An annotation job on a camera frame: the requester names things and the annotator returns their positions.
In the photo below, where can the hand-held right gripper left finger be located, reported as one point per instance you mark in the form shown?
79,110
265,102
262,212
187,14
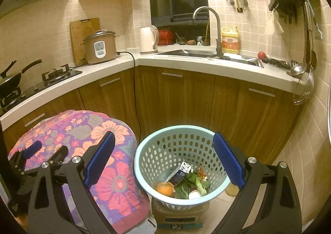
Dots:
99,161

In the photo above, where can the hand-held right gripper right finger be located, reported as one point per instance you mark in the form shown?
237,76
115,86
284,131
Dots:
228,161

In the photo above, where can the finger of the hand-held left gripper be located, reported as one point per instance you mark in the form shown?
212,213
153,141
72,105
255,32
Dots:
32,148
59,153

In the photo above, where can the red and white paper cup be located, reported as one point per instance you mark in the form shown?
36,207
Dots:
195,194

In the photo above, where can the green leafy vegetable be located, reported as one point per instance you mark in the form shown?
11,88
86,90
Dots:
186,187

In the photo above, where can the purple and white carton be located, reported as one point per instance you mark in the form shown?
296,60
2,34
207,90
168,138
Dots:
179,173

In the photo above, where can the light blue plastic basket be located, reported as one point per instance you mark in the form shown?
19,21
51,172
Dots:
155,151

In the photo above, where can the orange fruit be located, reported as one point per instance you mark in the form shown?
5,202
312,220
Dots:
165,188

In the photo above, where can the floral tablecloth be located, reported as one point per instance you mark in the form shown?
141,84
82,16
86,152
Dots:
116,184

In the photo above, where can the wooden kitchen cabinet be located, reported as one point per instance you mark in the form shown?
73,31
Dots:
232,109

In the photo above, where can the black frying pan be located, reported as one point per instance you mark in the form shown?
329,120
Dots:
10,83

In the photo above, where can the black gas stove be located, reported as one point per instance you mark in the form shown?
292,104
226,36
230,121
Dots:
59,74

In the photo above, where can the white kitchen countertop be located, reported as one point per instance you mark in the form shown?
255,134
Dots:
129,64

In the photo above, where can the dark scouring pad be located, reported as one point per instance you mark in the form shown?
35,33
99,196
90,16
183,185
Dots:
276,62

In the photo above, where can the red tomato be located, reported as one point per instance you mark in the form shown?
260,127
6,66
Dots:
262,55

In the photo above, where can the brown rice cooker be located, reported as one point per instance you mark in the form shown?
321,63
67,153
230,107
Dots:
99,47

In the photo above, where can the steel ladle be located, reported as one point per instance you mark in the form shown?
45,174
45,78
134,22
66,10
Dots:
298,69

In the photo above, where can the steel sink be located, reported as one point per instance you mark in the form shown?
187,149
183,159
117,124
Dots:
186,52

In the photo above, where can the yellow dish soap bottle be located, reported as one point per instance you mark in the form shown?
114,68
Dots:
230,42

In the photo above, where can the wooden cutting board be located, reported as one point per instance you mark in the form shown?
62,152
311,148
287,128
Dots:
80,32

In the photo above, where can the white electric kettle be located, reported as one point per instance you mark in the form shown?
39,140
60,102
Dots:
147,39

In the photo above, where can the steel faucet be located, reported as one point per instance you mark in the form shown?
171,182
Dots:
217,29

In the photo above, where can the pale rubber gloves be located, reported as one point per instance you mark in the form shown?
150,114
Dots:
272,23

